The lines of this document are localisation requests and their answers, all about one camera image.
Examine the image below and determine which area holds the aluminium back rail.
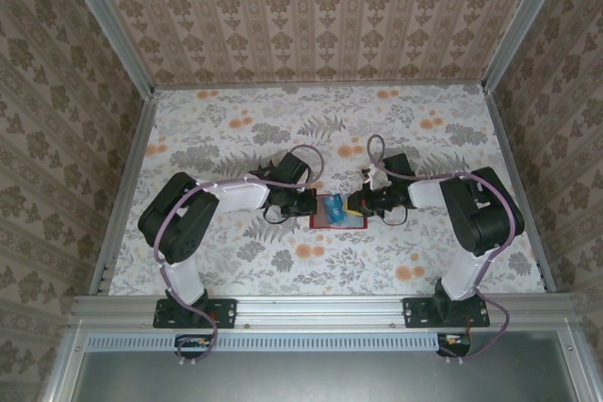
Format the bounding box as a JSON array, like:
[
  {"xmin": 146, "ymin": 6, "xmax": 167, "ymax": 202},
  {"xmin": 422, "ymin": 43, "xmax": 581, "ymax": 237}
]
[{"xmin": 153, "ymin": 83, "xmax": 489, "ymax": 91}]

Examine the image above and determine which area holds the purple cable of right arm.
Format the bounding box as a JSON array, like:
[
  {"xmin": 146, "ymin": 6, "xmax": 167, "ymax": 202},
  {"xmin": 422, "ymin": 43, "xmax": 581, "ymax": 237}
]
[{"xmin": 367, "ymin": 134, "xmax": 527, "ymax": 365}]

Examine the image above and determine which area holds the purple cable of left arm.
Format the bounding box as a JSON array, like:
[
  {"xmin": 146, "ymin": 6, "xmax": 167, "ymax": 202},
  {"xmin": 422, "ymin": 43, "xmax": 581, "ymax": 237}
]
[{"xmin": 154, "ymin": 145, "xmax": 329, "ymax": 368}]

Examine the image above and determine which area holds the floral patterned table cover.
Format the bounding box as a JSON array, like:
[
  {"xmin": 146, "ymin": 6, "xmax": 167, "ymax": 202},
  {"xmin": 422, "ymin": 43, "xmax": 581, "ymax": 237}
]
[{"xmin": 108, "ymin": 86, "xmax": 547, "ymax": 295}]

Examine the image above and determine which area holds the black connector board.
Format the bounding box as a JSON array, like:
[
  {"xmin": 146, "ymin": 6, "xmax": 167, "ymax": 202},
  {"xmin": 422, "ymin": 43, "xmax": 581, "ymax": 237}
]
[
  {"xmin": 436, "ymin": 332, "xmax": 472, "ymax": 357},
  {"xmin": 174, "ymin": 333, "xmax": 214, "ymax": 357}
]

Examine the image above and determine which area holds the blue credit card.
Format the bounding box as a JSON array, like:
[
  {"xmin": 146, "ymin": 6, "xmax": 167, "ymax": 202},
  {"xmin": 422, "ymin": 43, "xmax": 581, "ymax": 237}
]
[{"xmin": 322, "ymin": 194, "xmax": 348, "ymax": 224}]

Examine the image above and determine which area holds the grey metal panel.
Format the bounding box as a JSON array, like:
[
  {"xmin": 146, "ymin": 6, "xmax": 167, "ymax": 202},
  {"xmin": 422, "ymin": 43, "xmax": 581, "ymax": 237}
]
[{"xmin": 44, "ymin": 330, "xmax": 595, "ymax": 402}]

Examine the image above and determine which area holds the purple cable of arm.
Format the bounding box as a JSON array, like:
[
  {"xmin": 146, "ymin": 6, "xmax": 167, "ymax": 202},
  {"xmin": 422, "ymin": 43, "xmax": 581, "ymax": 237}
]
[
  {"xmin": 154, "ymin": 145, "xmax": 329, "ymax": 368},
  {"xmin": 367, "ymin": 134, "xmax": 527, "ymax": 365}
]

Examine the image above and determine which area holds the aluminium frame post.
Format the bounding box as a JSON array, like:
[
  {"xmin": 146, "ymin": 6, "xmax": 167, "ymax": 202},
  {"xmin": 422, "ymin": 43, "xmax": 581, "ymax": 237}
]
[
  {"xmin": 55, "ymin": 0, "xmax": 156, "ymax": 95},
  {"xmin": 482, "ymin": 0, "xmax": 574, "ymax": 92}
]

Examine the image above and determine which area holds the white cable clip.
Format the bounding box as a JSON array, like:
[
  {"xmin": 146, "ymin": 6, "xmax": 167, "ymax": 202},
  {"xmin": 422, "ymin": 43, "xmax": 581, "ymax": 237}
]
[{"xmin": 361, "ymin": 164, "xmax": 393, "ymax": 189}]

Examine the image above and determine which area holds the aluminium side rail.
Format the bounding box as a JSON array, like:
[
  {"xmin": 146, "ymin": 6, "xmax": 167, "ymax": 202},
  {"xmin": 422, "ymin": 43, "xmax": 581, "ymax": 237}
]
[
  {"xmin": 484, "ymin": 88, "xmax": 560, "ymax": 295},
  {"xmin": 89, "ymin": 90, "xmax": 159, "ymax": 297}
]

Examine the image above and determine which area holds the thin black cable loop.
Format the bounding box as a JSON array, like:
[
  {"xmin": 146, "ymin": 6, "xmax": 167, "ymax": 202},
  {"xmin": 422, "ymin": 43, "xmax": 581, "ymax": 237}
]
[
  {"xmin": 376, "ymin": 207, "xmax": 409, "ymax": 226},
  {"xmin": 261, "ymin": 201, "xmax": 296, "ymax": 227}
]

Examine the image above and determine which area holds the aluminium frame beam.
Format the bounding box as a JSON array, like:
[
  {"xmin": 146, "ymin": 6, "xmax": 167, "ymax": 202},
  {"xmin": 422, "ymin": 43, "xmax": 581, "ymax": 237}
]
[{"xmin": 70, "ymin": 293, "xmax": 579, "ymax": 330}]

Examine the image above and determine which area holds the white slotted cable duct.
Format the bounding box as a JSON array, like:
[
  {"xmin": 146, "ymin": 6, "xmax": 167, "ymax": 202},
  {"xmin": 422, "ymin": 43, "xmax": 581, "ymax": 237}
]
[{"xmin": 87, "ymin": 331, "xmax": 442, "ymax": 352}]

